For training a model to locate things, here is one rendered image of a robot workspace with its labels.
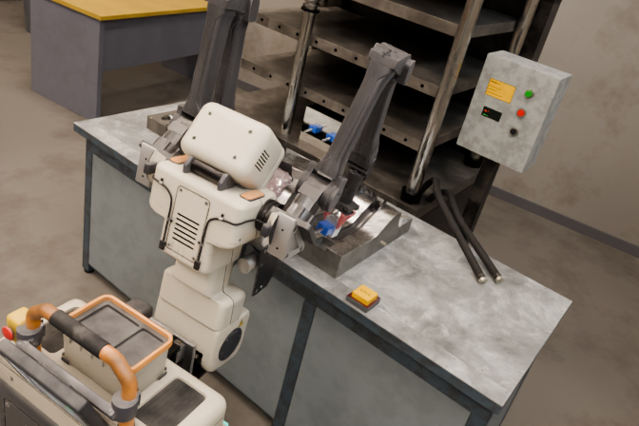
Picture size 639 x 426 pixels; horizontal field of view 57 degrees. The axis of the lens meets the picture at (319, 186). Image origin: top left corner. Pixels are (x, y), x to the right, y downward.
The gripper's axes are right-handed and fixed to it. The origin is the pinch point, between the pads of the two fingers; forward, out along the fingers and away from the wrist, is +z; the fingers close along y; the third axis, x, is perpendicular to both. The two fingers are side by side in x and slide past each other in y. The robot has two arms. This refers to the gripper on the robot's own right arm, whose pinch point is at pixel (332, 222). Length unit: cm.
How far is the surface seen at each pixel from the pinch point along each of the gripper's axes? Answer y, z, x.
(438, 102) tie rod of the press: 11, -36, -68
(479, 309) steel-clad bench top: -50, 8, -28
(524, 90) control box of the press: -14, -54, -79
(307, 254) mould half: 2.9, 15.4, 0.1
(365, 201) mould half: 4.8, 0.8, -29.8
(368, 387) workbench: -37, 42, -2
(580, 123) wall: -8, -23, -304
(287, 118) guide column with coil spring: 80, 10, -76
